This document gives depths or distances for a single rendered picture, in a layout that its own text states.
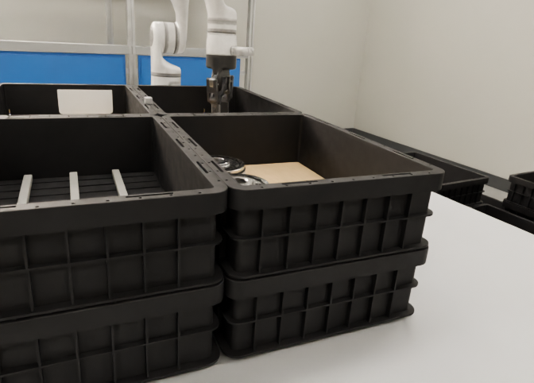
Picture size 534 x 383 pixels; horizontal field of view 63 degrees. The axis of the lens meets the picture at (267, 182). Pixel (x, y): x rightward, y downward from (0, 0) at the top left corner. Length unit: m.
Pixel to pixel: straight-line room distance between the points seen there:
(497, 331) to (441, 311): 0.08
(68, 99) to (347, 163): 0.72
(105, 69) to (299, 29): 2.18
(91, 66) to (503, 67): 2.99
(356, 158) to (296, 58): 3.78
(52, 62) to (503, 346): 2.65
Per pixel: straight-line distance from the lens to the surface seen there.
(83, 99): 1.19
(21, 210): 0.43
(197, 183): 0.53
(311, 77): 4.62
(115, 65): 2.95
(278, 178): 0.81
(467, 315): 0.76
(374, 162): 0.71
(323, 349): 0.62
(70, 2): 3.78
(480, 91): 4.05
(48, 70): 2.91
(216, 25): 1.10
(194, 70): 3.09
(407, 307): 0.70
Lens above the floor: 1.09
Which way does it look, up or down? 19 degrees down
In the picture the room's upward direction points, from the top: 4 degrees clockwise
